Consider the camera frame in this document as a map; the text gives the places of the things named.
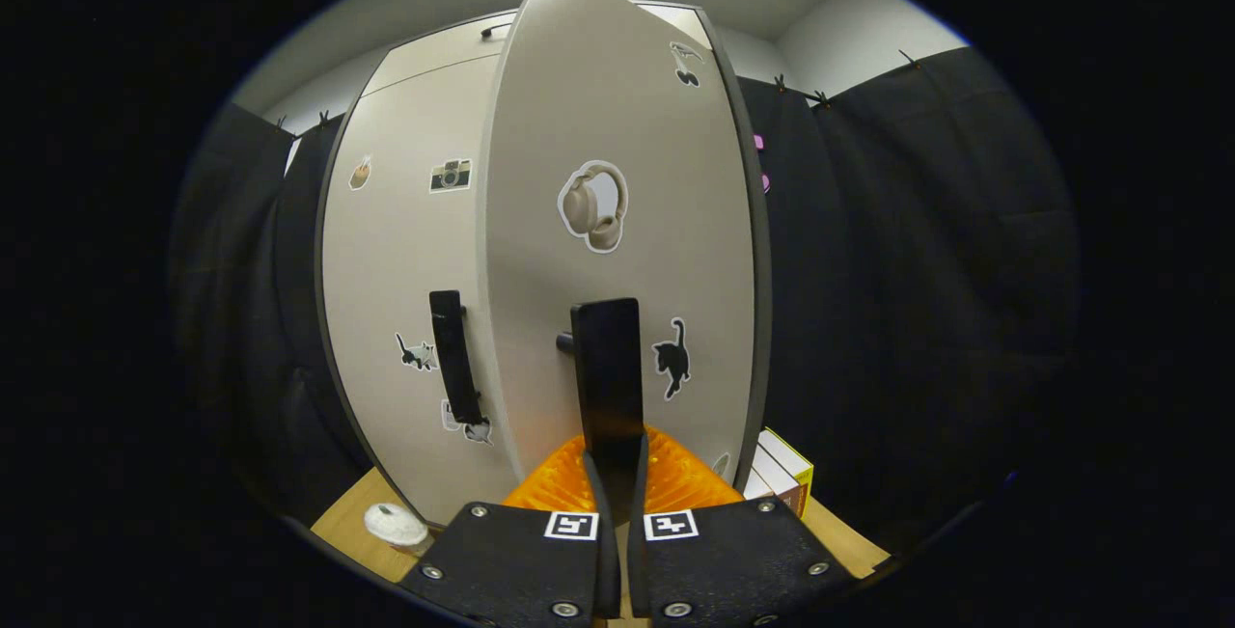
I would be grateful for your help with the beige cabinet drawer front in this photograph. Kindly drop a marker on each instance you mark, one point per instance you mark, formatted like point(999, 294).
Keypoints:
point(434, 54)

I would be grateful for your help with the beige door with headphone sticker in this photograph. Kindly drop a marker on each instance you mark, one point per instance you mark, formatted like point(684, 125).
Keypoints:
point(579, 97)

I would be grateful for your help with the orange spine book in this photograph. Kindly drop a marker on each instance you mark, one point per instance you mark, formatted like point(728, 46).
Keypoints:
point(757, 485)

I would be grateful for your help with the beige double-door shoe cabinet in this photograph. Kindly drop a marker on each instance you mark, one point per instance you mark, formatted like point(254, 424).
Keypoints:
point(762, 271)

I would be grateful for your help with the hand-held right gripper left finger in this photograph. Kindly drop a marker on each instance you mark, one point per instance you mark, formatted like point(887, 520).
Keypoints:
point(606, 551)

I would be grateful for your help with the black backdrop cloth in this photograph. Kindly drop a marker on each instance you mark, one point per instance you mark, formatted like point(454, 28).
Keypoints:
point(917, 271)

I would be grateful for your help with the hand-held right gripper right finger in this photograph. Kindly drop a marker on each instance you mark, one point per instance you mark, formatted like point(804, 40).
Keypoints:
point(637, 551)

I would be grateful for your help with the yellow spine book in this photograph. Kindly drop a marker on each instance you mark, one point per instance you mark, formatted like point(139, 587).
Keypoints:
point(786, 450)

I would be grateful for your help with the paper cup with white lid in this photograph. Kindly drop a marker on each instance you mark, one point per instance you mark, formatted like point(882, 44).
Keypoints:
point(394, 524)

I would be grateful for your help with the beige door with camera sticker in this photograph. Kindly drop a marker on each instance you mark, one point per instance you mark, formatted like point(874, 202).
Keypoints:
point(396, 261)

